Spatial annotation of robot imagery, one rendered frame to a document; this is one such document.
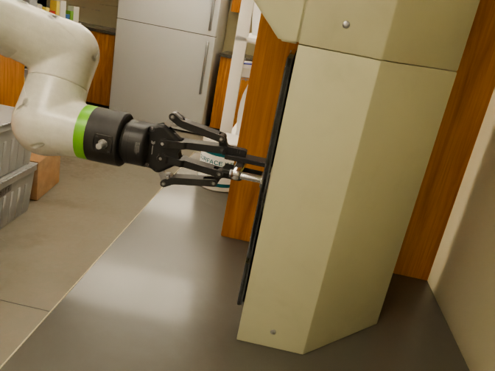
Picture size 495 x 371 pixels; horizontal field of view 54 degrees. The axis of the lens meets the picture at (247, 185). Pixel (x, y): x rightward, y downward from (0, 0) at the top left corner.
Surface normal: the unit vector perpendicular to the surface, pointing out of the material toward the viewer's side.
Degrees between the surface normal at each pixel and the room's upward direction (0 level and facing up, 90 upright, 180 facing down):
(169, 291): 0
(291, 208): 90
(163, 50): 90
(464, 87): 90
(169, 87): 90
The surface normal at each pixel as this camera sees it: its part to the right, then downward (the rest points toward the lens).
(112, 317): 0.18, -0.93
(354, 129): -0.11, 0.31
